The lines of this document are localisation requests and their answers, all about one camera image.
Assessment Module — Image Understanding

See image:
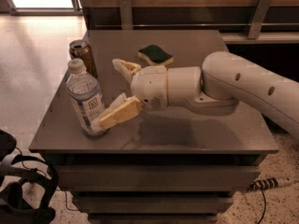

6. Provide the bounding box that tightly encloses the thin black floor cable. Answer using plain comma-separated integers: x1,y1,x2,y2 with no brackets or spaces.
257,187,268,224

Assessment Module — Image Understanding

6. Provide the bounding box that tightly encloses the clear plastic water bottle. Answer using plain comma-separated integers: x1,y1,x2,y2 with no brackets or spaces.
66,58,107,137

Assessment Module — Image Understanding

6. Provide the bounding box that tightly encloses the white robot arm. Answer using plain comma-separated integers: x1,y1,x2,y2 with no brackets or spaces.
91,51,299,137

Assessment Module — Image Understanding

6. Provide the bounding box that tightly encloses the green and yellow sponge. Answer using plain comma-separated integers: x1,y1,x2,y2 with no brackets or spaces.
137,45,174,66

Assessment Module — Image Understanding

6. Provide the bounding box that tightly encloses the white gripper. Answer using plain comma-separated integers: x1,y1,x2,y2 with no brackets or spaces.
91,59,167,132

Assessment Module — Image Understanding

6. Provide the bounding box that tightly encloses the black white striped cable plug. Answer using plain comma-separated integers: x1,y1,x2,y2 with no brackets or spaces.
247,176,295,193

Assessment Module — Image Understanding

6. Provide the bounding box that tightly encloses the grey drawer cabinet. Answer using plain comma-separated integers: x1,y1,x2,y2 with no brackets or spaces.
28,29,280,224

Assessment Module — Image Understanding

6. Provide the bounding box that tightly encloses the right metal bracket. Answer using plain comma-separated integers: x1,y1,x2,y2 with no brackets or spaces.
247,0,273,39

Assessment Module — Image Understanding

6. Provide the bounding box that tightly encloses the left metal bracket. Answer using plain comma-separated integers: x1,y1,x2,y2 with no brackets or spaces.
119,0,134,30

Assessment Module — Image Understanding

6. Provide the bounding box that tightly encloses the metal bracket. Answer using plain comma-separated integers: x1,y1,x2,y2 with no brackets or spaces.
247,0,273,39
119,0,134,30

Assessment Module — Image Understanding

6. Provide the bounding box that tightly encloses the black vr headset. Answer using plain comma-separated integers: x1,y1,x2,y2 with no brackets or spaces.
0,131,59,224

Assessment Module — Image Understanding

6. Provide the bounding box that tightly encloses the brown aluminium drink can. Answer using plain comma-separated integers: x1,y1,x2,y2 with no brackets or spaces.
69,39,98,78

